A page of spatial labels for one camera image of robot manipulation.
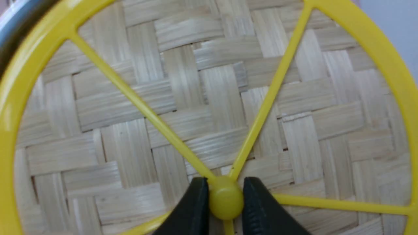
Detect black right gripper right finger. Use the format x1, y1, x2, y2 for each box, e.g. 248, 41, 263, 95
242, 177, 310, 235

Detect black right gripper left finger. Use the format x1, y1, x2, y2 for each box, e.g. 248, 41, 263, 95
153, 177, 209, 235

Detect yellow rimmed woven bamboo lid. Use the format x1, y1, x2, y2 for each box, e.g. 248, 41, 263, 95
1, 0, 417, 235

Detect stainless steel pot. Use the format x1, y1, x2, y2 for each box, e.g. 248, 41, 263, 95
0, 0, 58, 76

